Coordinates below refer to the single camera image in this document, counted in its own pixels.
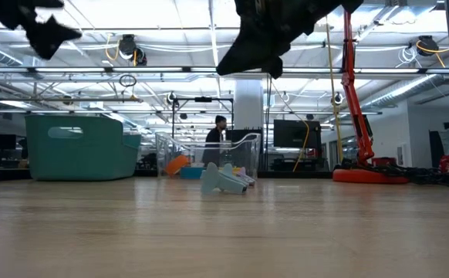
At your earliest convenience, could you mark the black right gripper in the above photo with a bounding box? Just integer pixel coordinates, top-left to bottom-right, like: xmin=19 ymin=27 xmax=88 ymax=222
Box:
xmin=215 ymin=0 xmax=364 ymax=80

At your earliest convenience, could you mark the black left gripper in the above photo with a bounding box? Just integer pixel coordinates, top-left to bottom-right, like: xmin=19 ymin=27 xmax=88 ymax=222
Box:
xmin=0 ymin=0 xmax=83 ymax=61

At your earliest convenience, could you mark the purple staple remover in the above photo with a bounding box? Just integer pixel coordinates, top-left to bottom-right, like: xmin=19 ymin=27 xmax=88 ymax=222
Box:
xmin=236 ymin=166 xmax=256 ymax=188

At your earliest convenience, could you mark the blue tape roll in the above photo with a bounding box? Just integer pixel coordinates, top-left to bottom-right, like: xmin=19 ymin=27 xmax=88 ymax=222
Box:
xmin=179 ymin=166 xmax=206 ymax=180

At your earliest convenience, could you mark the orange tape roll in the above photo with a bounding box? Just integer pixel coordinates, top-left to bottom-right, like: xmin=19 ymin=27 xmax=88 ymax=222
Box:
xmin=164 ymin=154 xmax=191 ymax=178

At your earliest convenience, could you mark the black desktop monitor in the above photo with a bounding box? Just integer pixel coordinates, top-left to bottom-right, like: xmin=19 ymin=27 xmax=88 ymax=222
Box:
xmin=273 ymin=119 xmax=322 ymax=150

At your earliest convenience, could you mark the clear plastic bin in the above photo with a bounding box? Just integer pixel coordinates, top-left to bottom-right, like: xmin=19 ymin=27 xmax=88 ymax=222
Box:
xmin=154 ymin=132 xmax=262 ymax=179

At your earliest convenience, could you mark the person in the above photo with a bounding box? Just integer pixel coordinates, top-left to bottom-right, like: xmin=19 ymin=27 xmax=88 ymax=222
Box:
xmin=202 ymin=114 xmax=228 ymax=167

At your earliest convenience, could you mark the red desk lamp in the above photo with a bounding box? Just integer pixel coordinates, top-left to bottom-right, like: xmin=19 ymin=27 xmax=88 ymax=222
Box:
xmin=332 ymin=11 xmax=410 ymax=185

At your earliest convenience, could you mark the small desktop monitor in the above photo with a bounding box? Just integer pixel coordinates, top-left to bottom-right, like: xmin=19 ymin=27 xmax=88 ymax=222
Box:
xmin=0 ymin=134 xmax=18 ymax=150

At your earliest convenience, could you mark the teal plastic bin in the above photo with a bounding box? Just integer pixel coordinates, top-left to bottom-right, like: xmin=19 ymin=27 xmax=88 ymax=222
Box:
xmin=25 ymin=114 xmax=143 ymax=181

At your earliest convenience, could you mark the yellow hanging cable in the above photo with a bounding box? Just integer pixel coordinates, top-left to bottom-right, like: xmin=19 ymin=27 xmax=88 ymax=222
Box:
xmin=324 ymin=15 xmax=343 ymax=161

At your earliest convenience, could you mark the black ceiling cable reel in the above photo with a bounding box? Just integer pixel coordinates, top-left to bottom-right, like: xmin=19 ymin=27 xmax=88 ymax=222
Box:
xmin=416 ymin=35 xmax=441 ymax=58
xmin=117 ymin=33 xmax=148 ymax=66

